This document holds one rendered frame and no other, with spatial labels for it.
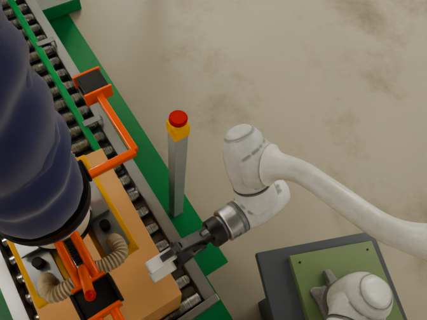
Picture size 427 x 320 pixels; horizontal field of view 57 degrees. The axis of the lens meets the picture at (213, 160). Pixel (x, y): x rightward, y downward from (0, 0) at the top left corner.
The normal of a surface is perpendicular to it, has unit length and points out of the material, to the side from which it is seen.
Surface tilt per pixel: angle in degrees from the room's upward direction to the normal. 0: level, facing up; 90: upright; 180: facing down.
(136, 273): 0
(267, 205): 51
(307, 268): 4
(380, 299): 13
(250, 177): 73
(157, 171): 0
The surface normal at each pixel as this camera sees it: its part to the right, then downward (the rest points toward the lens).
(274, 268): 0.09, -0.44
